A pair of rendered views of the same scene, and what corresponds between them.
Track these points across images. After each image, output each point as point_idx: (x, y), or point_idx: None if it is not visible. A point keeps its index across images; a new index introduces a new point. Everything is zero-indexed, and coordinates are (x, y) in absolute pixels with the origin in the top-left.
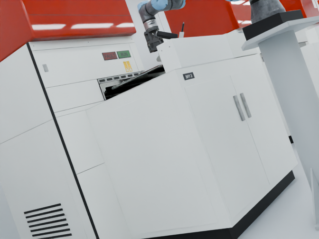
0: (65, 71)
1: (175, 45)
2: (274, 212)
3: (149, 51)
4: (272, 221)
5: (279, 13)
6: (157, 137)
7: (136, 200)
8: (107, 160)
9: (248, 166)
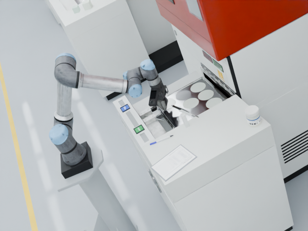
0: (184, 42)
1: (114, 106)
2: (169, 219)
3: (167, 90)
4: (158, 211)
5: (60, 154)
6: None
7: None
8: None
9: (160, 193)
